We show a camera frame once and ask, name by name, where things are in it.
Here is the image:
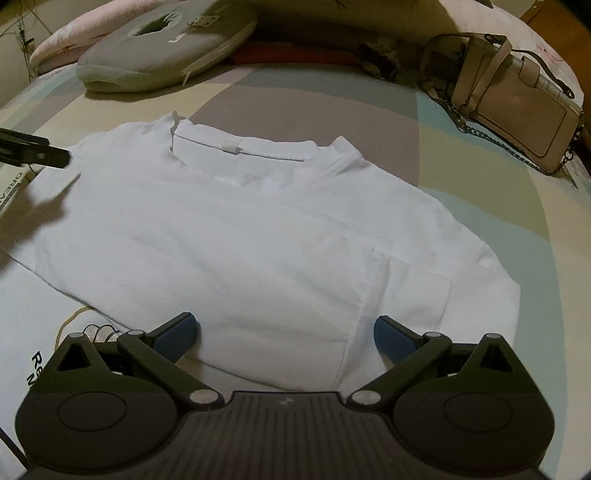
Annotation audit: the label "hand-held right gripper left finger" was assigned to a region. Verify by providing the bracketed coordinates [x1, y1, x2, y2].
[41, 313, 225, 411]

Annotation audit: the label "red cloth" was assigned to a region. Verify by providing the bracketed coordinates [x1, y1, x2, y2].
[230, 41, 357, 71]

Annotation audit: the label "pastel checked bed sheet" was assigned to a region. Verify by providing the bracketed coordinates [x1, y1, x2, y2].
[0, 46, 591, 480]

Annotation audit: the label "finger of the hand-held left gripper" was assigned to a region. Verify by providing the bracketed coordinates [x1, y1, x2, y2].
[0, 129, 72, 169]

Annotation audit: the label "grey round cushion with hole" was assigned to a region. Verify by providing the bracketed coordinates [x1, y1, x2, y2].
[75, 0, 260, 94]

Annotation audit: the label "pink floral pillow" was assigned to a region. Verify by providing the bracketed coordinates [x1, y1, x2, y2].
[323, 0, 579, 80]

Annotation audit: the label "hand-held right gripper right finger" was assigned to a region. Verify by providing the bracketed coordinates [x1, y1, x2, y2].
[346, 316, 527, 411]

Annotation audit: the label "dark patterned cloth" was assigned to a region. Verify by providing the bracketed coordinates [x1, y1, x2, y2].
[355, 39, 404, 85]

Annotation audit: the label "pink handbag with chain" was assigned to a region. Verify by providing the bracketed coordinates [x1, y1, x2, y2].
[419, 32, 586, 177]

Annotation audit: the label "wooden headboard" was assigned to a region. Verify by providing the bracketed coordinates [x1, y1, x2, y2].
[519, 0, 591, 93]

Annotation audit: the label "wall cables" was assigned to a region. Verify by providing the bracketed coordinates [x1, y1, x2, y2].
[0, 0, 52, 80]

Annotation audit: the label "white printed t-shirt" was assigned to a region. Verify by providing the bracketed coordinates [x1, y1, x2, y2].
[0, 111, 523, 480]

